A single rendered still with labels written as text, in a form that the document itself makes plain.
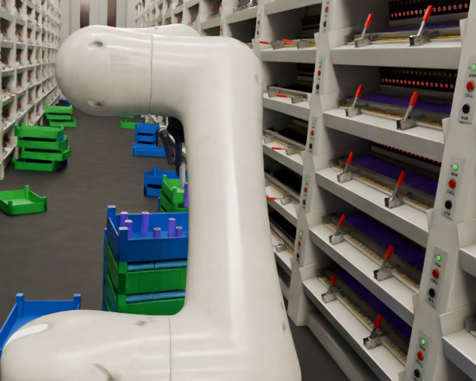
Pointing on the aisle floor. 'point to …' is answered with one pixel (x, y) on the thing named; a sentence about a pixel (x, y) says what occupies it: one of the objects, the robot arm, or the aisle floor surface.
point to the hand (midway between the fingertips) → (187, 176)
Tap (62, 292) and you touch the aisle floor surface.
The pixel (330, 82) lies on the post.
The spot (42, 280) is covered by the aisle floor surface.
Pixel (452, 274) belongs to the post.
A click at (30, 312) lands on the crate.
